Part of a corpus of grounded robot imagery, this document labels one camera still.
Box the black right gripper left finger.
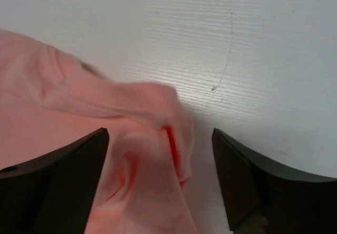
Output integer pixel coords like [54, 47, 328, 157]
[1, 128, 109, 234]

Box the pink t shirt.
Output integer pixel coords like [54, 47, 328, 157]
[0, 29, 199, 234]

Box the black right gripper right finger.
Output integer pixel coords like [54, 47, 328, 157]
[212, 129, 336, 233]

